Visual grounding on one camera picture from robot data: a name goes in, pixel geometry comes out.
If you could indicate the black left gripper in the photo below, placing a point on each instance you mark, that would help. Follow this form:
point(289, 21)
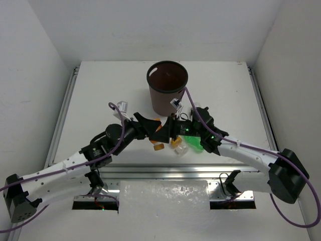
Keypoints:
point(139, 124)

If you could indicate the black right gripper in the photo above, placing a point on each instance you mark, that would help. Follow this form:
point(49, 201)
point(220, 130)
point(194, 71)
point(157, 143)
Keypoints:
point(169, 129)

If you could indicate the orange juice bottle front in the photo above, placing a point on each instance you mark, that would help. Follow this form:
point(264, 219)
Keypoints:
point(156, 144)

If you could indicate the clear bottle yellow cap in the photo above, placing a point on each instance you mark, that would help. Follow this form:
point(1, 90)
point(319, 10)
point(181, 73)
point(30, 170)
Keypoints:
point(179, 146)

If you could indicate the green plastic bottle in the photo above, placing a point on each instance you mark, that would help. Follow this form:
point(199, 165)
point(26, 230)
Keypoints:
point(194, 143)

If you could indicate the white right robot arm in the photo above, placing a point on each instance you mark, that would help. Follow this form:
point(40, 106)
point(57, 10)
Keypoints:
point(278, 173)

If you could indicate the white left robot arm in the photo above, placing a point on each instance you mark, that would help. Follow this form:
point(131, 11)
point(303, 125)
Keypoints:
point(79, 174)

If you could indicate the brown garbage bin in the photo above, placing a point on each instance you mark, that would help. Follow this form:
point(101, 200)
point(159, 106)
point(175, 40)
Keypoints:
point(166, 81)

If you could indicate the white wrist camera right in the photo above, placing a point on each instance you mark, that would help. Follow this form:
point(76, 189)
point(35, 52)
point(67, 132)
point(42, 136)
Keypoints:
point(176, 104)

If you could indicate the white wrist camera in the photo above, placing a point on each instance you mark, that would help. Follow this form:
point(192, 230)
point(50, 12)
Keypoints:
point(122, 107)
point(176, 104)

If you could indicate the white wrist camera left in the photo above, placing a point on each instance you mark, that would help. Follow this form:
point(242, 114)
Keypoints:
point(122, 107)

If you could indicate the aluminium frame rail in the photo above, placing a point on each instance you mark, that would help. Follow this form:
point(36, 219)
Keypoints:
point(227, 89)

